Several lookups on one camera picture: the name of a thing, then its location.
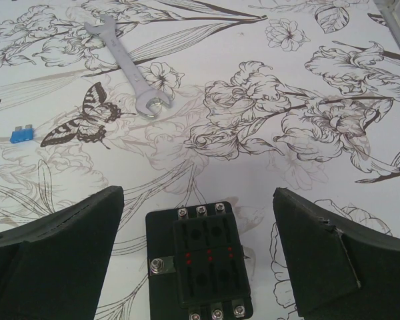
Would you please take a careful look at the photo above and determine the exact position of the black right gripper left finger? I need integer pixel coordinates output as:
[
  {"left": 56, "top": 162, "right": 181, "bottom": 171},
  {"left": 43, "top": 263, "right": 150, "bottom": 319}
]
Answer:
[{"left": 0, "top": 186, "right": 124, "bottom": 319}]

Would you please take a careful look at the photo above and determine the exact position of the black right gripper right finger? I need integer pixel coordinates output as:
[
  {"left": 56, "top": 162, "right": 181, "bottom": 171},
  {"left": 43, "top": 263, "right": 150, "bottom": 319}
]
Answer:
[{"left": 273, "top": 188, "right": 400, "bottom": 319}]

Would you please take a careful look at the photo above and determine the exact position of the black fuse box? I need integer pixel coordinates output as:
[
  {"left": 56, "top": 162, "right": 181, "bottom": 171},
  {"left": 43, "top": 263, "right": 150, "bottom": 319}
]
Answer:
[{"left": 145, "top": 201, "right": 253, "bottom": 320}]

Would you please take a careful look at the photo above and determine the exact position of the silver open-end wrench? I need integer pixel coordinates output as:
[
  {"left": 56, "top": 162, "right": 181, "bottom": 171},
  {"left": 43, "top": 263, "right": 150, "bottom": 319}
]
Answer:
[{"left": 84, "top": 15, "right": 171, "bottom": 118}]

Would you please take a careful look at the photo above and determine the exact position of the aluminium frame post right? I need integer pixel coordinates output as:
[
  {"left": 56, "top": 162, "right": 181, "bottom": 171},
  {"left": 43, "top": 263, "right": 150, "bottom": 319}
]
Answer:
[{"left": 375, "top": 0, "right": 400, "bottom": 73}]

